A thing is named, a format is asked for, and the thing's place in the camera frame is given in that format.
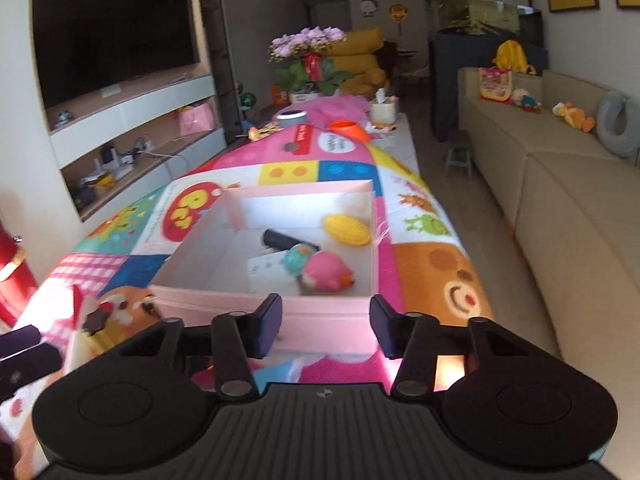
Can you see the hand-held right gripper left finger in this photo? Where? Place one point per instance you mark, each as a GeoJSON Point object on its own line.
{"type": "Point", "coordinates": [267, 327]}

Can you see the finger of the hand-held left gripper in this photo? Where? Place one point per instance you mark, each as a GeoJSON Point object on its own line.
{"type": "Point", "coordinates": [30, 367]}
{"type": "Point", "coordinates": [17, 341]}

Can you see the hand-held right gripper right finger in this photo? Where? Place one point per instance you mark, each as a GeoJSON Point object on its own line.
{"type": "Point", "coordinates": [384, 327]}

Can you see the pink cardboard box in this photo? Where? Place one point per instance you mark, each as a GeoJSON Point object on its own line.
{"type": "Point", "coordinates": [320, 325]}

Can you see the teal round toy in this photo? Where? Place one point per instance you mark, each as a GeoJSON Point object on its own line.
{"type": "Point", "coordinates": [297, 260]}

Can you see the pink plush toy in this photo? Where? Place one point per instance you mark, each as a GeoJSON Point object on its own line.
{"type": "Point", "coordinates": [325, 270]}

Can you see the black cylinder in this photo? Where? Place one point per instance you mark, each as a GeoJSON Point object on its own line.
{"type": "Point", "coordinates": [280, 239]}

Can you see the yellow corn toy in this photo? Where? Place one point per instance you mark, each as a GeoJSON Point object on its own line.
{"type": "Point", "coordinates": [345, 230]}

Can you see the red object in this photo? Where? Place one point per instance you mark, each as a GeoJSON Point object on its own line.
{"type": "Point", "coordinates": [12, 280]}

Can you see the yellow item on shelf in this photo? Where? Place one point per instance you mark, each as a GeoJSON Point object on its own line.
{"type": "Point", "coordinates": [97, 185]}

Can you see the small green stool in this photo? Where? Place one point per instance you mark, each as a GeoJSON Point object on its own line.
{"type": "Point", "coordinates": [457, 152]}

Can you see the yellow snack packet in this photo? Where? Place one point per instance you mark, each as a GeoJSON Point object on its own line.
{"type": "Point", "coordinates": [262, 132]}

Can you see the orange plastic funnel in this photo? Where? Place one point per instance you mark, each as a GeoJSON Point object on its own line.
{"type": "Point", "coordinates": [350, 130]}

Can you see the grey smart speaker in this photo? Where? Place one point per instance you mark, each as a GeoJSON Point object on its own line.
{"type": "Point", "coordinates": [291, 119]}

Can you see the beige sofa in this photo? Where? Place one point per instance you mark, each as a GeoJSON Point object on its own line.
{"type": "Point", "coordinates": [565, 210]}

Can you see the white tissue box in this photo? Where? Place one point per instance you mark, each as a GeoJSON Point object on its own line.
{"type": "Point", "coordinates": [384, 110]}

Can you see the pink gift bag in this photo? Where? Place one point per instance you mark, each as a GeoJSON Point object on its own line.
{"type": "Point", "coordinates": [194, 120]}

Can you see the pink mesh cloth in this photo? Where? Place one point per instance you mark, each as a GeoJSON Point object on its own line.
{"type": "Point", "coordinates": [340, 107]}

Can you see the small figure on shelf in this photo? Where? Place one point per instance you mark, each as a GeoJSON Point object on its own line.
{"type": "Point", "coordinates": [63, 119]}

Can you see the watermelon ball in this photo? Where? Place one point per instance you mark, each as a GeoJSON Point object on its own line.
{"type": "Point", "coordinates": [247, 101]}

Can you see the orange box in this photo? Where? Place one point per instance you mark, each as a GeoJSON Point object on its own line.
{"type": "Point", "coordinates": [280, 95]}

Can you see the dark tank cabinet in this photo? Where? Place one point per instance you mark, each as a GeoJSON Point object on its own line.
{"type": "Point", "coordinates": [445, 85]}

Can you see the colourful printed bag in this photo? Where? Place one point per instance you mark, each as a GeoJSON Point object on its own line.
{"type": "Point", "coordinates": [495, 85]}

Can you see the small plush doll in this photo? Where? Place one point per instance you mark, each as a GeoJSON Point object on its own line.
{"type": "Point", "coordinates": [525, 100]}

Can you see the yellow orange plush toy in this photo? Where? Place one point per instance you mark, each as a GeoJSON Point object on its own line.
{"type": "Point", "coordinates": [575, 117]}

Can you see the pink orchid plant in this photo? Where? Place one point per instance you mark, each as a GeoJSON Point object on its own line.
{"type": "Point", "coordinates": [307, 40]}

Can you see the yellow backpack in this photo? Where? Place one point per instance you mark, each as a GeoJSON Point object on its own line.
{"type": "Point", "coordinates": [512, 55]}

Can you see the grey neck pillow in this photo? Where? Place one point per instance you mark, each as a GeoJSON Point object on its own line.
{"type": "Point", "coordinates": [612, 125]}

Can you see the yellow red hanging ornament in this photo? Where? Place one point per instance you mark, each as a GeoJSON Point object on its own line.
{"type": "Point", "coordinates": [397, 12]}

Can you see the black television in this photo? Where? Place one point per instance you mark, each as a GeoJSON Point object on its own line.
{"type": "Point", "coordinates": [110, 30]}

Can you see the glass fish tank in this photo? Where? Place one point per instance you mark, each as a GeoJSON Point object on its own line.
{"type": "Point", "coordinates": [480, 15]}

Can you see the white wall cabinet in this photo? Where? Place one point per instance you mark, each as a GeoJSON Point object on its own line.
{"type": "Point", "coordinates": [140, 115]}

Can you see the panda wall clock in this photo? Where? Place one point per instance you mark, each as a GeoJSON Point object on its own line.
{"type": "Point", "coordinates": [369, 6]}

